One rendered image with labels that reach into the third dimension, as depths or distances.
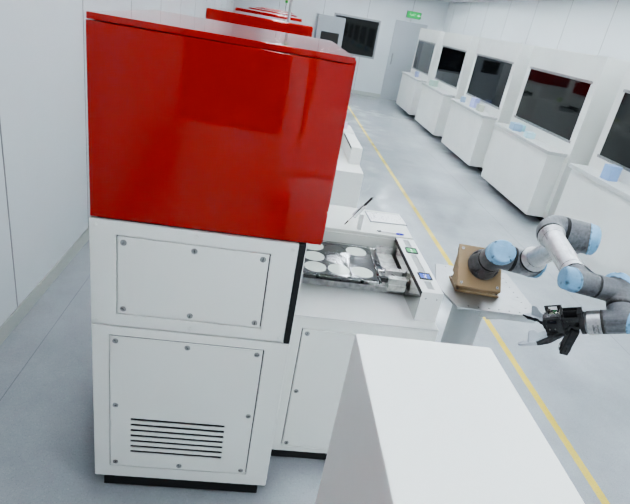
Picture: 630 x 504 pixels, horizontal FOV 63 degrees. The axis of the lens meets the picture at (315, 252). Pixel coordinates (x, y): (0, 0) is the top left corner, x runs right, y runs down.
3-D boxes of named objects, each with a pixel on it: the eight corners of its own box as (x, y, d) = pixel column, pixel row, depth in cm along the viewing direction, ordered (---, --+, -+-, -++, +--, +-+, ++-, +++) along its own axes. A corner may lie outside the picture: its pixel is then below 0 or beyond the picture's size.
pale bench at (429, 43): (408, 118, 1230) (429, 28, 1146) (393, 105, 1392) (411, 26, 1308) (450, 125, 1243) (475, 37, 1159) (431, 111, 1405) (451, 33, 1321)
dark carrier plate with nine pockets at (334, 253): (301, 272, 222) (301, 271, 222) (299, 239, 253) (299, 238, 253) (378, 281, 226) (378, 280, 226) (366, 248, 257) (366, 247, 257)
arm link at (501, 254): (480, 244, 242) (492, 234, 229) (508, 251, 242) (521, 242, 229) (477, 267, 238) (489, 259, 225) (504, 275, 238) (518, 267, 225)
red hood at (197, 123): (89, 216, 161) (84, 10, 136) (149, 150, 234) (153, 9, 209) (323, 245, 170) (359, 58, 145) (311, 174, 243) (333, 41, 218)
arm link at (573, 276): (534, 203, 195) (575, 268, 153) (562, 211, 195) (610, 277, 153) (521, 229, 201) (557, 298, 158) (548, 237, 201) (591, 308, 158)
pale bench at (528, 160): (524, 222, 636) (586, 53, 552) (475, 178, 798) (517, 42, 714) (603, 234, 649) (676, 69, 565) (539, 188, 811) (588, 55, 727)
